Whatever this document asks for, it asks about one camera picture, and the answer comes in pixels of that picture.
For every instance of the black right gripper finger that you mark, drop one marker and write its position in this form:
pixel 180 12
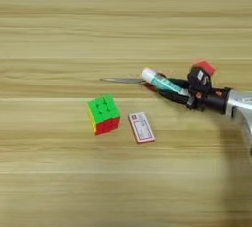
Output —
pixel 177 98
pixel 180 83

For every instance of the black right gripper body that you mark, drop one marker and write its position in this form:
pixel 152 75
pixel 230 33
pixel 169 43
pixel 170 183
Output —
pixel 215 101

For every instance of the white teal glue stick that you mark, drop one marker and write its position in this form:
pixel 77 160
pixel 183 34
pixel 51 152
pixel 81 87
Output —
pixel 160 80

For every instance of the red cube block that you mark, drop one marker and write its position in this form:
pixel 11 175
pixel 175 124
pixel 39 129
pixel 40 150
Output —
pixel 205 66

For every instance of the green red puzzle cube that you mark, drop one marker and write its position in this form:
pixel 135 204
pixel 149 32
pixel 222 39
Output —
pixel 103 113

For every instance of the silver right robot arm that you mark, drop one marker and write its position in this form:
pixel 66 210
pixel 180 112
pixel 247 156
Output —
pixel 241 106

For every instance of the small black box white label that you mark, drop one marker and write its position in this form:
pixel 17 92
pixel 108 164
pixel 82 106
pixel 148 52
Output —
pixel 199 82

